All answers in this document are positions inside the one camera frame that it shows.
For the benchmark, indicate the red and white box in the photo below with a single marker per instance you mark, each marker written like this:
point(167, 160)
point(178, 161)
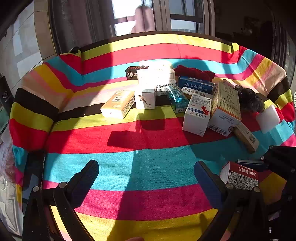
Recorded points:
point(240, 178)

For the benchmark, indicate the black container with logo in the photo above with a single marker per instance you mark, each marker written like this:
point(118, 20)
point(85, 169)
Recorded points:
point(5, 92)

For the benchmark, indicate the white and blue box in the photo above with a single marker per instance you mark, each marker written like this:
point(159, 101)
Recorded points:
point(196, 92)

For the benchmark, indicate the large white orange medicine box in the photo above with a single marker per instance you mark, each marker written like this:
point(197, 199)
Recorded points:
point(225, 104)

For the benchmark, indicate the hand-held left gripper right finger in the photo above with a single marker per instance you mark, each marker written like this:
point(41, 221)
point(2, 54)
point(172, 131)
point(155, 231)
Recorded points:
point(205, 183)

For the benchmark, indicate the striped tablecloth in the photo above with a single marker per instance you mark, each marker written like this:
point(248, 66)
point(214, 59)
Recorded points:
point(150, 162)

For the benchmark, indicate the window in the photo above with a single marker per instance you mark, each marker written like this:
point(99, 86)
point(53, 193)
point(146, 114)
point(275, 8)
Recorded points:
point(185, 14)

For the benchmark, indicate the teal box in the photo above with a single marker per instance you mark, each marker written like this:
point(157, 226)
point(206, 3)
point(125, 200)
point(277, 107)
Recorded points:
point(178, 99)

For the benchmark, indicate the blue toothpaste box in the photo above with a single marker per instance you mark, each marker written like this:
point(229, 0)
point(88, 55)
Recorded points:
point(196, 83)

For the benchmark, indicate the grey curtain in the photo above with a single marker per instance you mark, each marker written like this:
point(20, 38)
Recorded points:
point(76, 23)

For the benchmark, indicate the dark brown box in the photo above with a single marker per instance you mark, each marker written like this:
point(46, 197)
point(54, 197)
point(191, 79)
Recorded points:
point(134, 72)

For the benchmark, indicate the white box with barcode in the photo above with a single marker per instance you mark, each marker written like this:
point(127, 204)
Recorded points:
point(165, 89)

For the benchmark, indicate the white foam block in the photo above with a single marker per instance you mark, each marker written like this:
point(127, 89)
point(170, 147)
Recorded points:
point(268, 119)

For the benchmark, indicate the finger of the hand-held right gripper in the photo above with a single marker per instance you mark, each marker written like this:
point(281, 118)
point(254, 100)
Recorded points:
point(252, 164)

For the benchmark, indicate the yellow-white medicine box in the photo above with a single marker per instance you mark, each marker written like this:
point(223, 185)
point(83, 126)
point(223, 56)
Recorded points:
point(118, 104)

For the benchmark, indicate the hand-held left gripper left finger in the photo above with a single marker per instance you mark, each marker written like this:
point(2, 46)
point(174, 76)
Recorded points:
point(86, 176)

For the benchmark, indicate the tan slim box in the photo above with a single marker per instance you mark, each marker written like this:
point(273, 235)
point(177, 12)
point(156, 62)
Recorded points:
point(246, 138)

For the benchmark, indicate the red knitted cloth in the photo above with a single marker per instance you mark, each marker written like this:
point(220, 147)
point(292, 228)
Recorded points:
point(194, 72)

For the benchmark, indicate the small white box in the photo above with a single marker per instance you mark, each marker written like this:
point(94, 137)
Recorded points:
point(148, 100)

